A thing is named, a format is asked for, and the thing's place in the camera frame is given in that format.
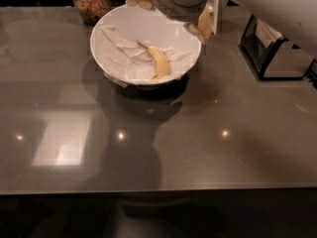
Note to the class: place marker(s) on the white bowl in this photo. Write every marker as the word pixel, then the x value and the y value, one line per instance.
pixel 150 27

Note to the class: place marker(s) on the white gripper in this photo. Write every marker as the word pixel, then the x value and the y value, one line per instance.
pixel 176 4

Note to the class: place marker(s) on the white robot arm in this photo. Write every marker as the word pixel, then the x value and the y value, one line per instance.
pixel 295 19

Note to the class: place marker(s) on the glass jar with nuts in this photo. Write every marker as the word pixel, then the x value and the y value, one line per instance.
pixel 91 11

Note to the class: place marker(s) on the white stand panel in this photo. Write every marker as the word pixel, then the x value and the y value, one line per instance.
pixel 214 6

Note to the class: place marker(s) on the white paper towel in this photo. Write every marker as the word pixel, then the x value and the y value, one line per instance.
pixel 127 63

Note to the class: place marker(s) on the yellow banana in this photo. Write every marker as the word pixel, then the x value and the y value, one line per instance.
pixel 160 60

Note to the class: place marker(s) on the black silver toaster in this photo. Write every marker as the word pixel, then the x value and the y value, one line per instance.
pixel 271 55

